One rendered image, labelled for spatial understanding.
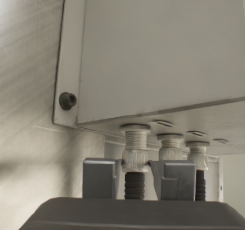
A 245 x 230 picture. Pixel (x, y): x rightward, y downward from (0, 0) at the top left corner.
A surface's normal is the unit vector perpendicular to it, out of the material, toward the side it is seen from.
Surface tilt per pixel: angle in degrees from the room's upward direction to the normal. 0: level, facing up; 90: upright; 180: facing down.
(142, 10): 137
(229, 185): 180
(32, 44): 90
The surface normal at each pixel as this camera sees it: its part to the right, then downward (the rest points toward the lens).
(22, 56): 0.76, -0.14
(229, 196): -0.50, 0.50
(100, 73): -0.66, -0.21
